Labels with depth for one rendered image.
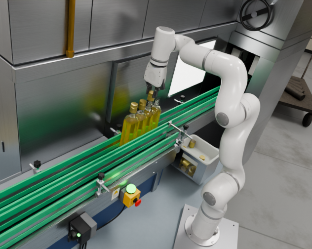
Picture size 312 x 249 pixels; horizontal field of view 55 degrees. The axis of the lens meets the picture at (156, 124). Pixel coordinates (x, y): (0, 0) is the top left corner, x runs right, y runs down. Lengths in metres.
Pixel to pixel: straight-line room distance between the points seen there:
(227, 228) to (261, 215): 1.36
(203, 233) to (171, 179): 0.45
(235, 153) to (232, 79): 0.31
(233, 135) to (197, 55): 0.35
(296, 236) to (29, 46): 2.69
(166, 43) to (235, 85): 0.38
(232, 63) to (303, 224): 2.36
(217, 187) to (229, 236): 0.47
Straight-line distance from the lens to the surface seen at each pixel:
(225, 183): 1.36
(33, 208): 1.29
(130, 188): 1.44
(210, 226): 1.58
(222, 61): 1.16
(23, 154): 1.39
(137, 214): 1.70
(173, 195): 1.84
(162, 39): 1.34
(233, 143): 1.25
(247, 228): 2.93
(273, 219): 3.14
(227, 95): 1.14
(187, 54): 1.25
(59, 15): 1.17
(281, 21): 2.20
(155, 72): 1.41
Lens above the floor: 2.08
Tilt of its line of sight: 35 degrees down
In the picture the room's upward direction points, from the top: 14 degrees clockwise
